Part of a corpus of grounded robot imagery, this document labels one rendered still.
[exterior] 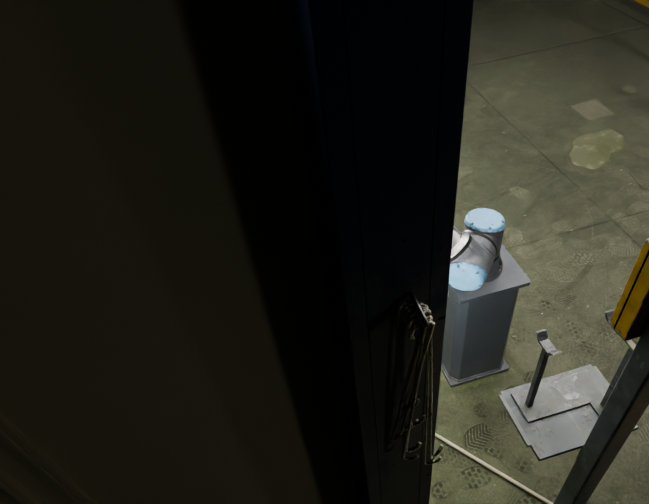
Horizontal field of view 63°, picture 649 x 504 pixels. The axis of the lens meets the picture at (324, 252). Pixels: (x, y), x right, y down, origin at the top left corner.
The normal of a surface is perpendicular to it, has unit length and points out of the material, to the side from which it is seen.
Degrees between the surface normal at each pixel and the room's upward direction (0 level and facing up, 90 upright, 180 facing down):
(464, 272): 93
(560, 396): 0
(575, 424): 0
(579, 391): 0
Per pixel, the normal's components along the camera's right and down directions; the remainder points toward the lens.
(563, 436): -0.11, -0.71
